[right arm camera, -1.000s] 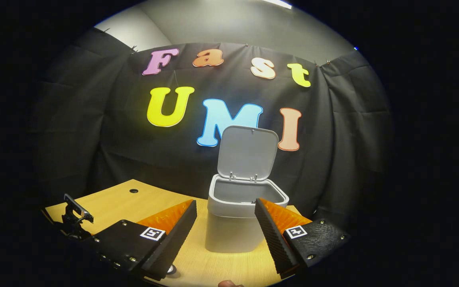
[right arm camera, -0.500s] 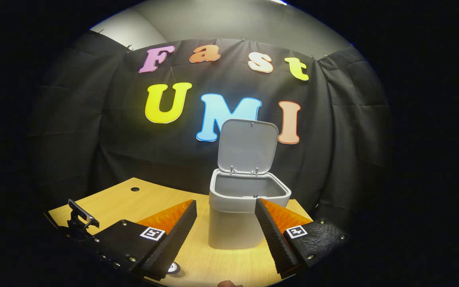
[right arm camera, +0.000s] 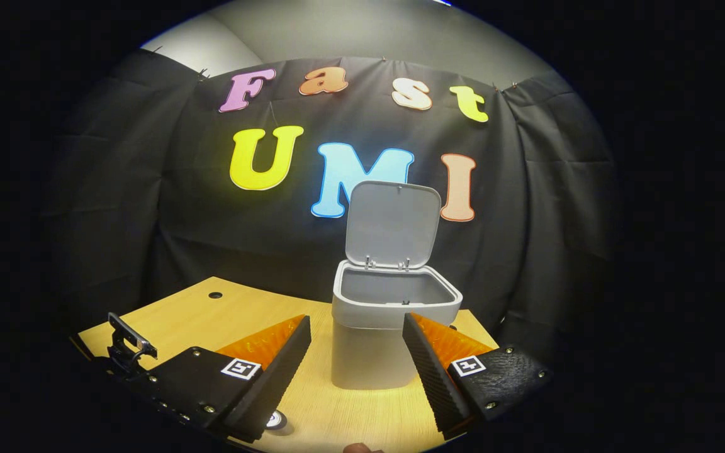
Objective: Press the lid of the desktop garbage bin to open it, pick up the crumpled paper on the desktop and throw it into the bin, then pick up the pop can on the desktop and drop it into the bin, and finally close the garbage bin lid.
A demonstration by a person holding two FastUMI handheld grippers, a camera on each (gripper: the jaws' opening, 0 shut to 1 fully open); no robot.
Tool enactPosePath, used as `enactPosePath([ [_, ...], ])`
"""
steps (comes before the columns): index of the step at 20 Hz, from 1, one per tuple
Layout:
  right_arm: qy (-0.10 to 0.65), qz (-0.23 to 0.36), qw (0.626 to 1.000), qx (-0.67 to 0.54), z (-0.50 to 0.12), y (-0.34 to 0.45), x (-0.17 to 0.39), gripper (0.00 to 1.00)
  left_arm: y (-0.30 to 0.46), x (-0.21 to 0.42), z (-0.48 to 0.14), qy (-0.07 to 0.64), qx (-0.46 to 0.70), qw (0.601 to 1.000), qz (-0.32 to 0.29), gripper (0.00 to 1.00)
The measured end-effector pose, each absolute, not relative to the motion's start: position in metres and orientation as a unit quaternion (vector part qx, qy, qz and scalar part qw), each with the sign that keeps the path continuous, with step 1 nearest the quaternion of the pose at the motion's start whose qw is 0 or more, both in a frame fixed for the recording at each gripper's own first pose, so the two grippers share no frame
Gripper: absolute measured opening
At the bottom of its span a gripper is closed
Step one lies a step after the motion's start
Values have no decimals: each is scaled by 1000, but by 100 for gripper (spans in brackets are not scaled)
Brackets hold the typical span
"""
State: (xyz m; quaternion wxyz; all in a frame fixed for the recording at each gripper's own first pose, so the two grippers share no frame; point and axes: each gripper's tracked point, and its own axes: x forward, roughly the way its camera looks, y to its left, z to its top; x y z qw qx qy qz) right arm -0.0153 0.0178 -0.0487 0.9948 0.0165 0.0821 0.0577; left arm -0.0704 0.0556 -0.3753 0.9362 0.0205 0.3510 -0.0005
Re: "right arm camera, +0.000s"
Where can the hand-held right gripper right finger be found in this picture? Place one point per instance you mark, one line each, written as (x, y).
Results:
(432, 377)

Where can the black backdrop cloth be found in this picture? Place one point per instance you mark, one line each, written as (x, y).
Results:
(274, 239)

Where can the white desktop garbage bin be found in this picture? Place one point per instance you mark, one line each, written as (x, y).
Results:
(369, 352)

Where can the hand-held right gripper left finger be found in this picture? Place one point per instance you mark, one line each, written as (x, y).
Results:
(281, 384)

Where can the wooden desktop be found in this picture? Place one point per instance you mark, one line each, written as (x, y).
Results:
(174, 321)

